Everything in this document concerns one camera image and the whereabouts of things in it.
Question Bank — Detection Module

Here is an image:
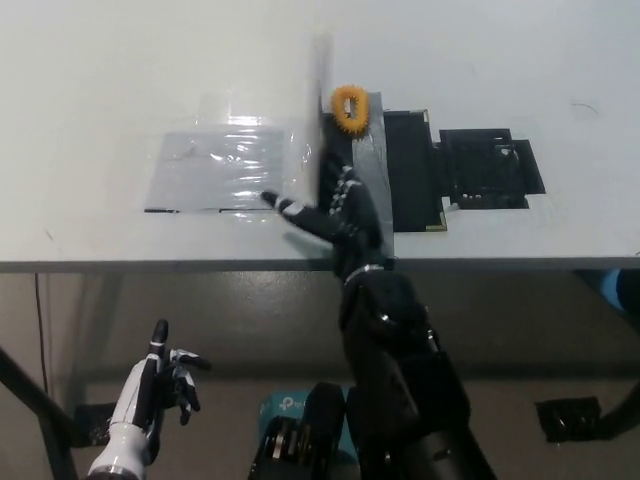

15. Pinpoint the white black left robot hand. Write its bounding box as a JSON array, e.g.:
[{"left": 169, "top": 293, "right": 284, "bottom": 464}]
[{"left": 106, "top": 319, "right": 212, "bottom": 451}]

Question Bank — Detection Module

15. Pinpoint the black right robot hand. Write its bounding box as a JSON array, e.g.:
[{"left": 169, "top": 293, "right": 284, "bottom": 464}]
[{"left": 262, "top": 147, "right": 395, "bottom": 282}]

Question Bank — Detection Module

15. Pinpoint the black USC diary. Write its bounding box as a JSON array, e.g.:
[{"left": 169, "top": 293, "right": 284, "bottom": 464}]
[{"left": 283, "top": 33, "right": 449, "bottom": 234}]

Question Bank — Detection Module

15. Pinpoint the black tape patch on desk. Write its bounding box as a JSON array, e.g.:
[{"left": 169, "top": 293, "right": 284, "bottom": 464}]
[{"left": 432, "top": 128, "right": 548, "bottom": 211}]

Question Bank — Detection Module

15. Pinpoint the blue object under desk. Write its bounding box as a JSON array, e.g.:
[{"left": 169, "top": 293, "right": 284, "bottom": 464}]
[{"left": 602, "top": 268, "right": 640, "bottom": 315}]

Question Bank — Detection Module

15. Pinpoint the grey tape strip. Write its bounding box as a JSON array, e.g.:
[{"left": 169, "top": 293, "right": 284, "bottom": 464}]
[{"left": 349, "top": 92, "right": 397, "bottom": 262}]

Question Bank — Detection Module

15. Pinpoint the black table leg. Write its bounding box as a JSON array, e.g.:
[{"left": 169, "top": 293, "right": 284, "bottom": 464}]
[
  {"left": 0, "top": 344, "right": 80, "bottom": 480},
  {"left": 572, "top": 269, "right": 640, "bottom": 437}
]

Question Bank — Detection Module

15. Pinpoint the clear plastic sleeve with paper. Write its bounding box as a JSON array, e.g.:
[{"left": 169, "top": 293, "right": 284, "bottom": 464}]
[{"left": 142, "top": 92, "right": 321, "bottom": 216}]

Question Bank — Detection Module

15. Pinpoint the teal TP-Link box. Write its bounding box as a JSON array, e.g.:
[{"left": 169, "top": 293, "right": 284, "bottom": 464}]
[{"left": 258, "top": 389, "right": 356, "bottom": 454}]

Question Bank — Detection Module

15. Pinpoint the orange spiky ring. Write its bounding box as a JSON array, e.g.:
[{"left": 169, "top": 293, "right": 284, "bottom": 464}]
[{"left": 330, "top": 85, "right": 372, "bottom": 137}]

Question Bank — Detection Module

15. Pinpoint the thin black cable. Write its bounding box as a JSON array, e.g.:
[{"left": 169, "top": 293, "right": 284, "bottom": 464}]
[{"left": 32, "top": 272, "right": 52, "bottom": 396}]

